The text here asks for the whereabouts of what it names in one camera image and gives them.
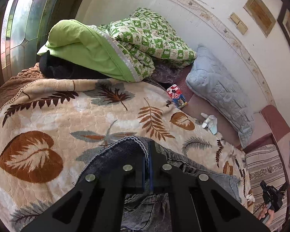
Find white glove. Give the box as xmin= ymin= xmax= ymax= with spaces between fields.
xmin=200 ymin=113 xmax=218 ymax=135

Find beige wall switches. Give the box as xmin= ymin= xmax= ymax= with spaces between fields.
xmin=229 ymin=12 xmax=248 ymax=35

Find person's right hand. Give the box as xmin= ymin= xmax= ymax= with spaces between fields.
xmin=257 ymin=204 xmax=275 ymax=227

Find green patterned quilt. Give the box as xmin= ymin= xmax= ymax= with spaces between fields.
xmin=37 ymin=7 xmax=197 ymax=82

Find grey denim pants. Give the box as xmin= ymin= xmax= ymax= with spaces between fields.
xmin=78 ymin=136 xmax=241 ymax=231

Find grey quilted pillow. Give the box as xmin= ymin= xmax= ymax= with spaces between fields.
xmin=186 ymin=44 xmax=255 ymax=148

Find beige leaf-pattern blanket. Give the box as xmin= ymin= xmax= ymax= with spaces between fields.
xmin=0 ymin=67 xmax=255 ymax=231

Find striped floral cushion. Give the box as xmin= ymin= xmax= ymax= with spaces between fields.
xmin=245 ymin=144 xmax=286 ymax=217

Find black garment under quilt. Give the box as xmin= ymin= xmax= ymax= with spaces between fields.
xmin=39 ymin=51 xmax=109 ymax=80

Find brass wall plaque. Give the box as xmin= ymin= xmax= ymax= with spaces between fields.
xmin=243 ymin=0 xmax=276 ymax=37

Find small colourful box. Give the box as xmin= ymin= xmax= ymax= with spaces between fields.
xmin=166 ymin=84 xmax=188 ymax=109

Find stained glass window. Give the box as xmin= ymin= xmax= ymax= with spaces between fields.
xmin=0 ymin=0 xmax=57 ymax=81

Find pink sofa backrest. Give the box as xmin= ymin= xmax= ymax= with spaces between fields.
xmin=173 ymin=66 xmax=290 ymax=206

